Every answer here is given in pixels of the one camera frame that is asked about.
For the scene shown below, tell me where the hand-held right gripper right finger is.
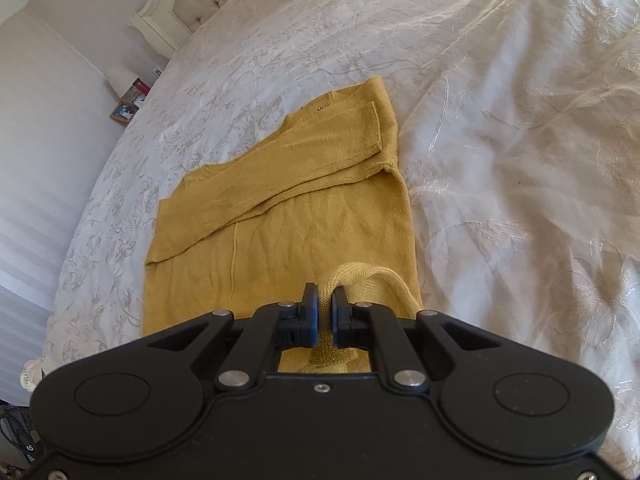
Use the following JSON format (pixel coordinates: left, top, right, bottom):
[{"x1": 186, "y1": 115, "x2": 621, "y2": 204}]
[{"x1": 330, "y1": 285, "x2": 501, "y2": 394}]

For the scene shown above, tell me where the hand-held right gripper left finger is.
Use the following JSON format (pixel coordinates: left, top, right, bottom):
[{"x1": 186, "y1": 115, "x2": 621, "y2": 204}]
[{"x1": 145, "y1": 282, "x2": 321, "y2": 394}]

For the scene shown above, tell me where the yellow knit sweater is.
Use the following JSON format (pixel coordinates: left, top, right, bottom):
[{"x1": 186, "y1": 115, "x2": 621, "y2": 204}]
[{"x1": 141, "y1": 76, "x2": 425, "y2": 376}]

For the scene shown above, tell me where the white floral bedspread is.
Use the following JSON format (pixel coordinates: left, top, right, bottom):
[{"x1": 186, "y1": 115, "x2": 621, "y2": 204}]
[{"x1": 20, "y1": 0, "x2": 640, "y2": 476}]

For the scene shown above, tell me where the white table lamp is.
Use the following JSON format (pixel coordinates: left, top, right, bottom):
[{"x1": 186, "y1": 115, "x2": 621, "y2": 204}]
[{"x1": 104, "y1": 64, "x2": 139, "y2": 99}]

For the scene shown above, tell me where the wooden picture frame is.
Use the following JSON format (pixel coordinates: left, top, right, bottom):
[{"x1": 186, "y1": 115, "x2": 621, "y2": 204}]
[{"x1": 109, "y1": 101, "x2": 137, "y2": 124}]

